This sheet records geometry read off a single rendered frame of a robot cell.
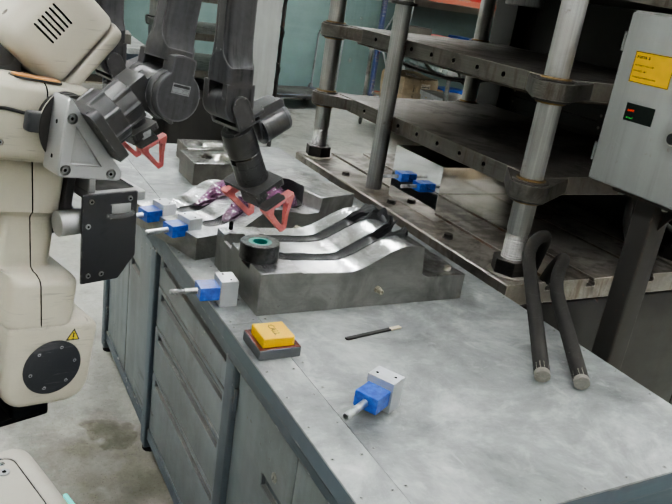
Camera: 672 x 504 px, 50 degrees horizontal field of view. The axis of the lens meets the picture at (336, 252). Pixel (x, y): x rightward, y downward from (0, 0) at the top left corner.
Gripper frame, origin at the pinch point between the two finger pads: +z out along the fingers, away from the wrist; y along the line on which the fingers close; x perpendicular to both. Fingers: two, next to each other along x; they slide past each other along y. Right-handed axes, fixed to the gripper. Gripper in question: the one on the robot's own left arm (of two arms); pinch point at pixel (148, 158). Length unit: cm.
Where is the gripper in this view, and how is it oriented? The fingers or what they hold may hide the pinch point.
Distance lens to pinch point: 170.8
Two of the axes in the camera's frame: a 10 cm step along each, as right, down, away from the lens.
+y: -6.8, -3.5, 6.4
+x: -7.0, 5.5, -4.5
